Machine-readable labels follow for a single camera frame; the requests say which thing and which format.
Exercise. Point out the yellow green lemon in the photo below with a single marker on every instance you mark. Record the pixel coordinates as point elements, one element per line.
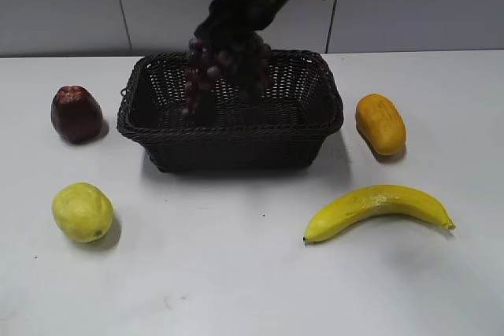
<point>82,212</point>

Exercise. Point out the yellow banana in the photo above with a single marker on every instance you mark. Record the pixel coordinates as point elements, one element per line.
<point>372,201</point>

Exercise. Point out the black woven basket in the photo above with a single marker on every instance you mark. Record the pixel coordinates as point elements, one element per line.
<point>284,130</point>

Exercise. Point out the orange mango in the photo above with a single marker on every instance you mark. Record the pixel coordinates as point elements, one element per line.
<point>381,125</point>

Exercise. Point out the purple grape bunch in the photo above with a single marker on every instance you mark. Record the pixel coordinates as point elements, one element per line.
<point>243,65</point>

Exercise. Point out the dark red wax apple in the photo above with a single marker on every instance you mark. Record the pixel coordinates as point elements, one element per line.
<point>75,114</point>

